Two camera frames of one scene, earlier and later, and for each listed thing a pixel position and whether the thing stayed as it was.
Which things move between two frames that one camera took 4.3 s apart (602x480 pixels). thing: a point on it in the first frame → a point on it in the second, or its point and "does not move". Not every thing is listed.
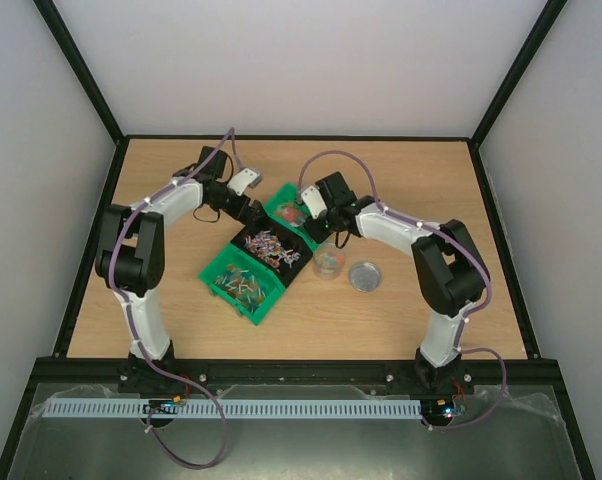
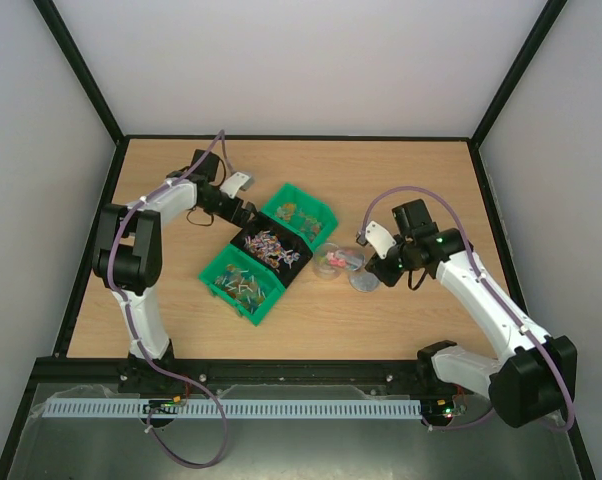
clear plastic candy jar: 328,261 does not move
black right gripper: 319,229 → 381,267
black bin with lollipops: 276,248 does not move
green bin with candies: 250,288 does not move
